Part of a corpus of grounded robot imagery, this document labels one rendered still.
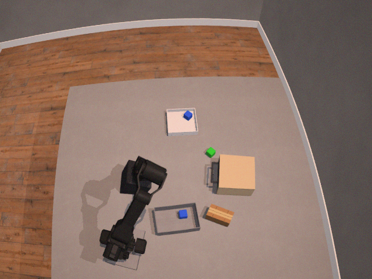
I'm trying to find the green block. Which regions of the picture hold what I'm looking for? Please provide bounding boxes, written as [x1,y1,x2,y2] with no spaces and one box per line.
[206,147,216,158]

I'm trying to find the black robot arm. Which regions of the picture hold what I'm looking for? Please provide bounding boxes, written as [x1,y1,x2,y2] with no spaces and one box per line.
[103,156,167,262]

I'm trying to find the brown cardboard box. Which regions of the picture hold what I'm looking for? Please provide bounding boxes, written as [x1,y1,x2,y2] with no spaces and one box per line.
[205,204,234,227]

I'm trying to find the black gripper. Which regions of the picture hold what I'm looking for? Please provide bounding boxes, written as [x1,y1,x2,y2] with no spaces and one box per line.
[99,229,147,254]

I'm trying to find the blue block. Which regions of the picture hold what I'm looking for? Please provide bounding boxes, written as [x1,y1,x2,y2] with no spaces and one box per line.
[184,111,192,120]
[179,209,188,219]

